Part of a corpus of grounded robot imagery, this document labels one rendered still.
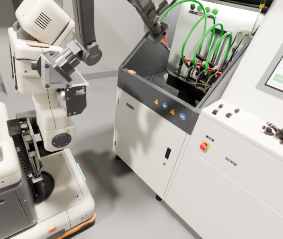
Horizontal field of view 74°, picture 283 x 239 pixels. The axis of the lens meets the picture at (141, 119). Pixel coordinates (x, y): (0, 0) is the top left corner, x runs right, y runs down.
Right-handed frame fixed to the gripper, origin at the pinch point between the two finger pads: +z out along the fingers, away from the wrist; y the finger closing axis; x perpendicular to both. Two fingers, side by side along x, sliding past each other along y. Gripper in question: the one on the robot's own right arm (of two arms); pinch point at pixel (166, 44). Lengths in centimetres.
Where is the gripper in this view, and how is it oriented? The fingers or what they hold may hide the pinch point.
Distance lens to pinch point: 106.1
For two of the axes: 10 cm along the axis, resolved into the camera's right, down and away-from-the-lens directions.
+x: -4.6, -5.9, 6.7
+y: 7.0, -7.0, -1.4
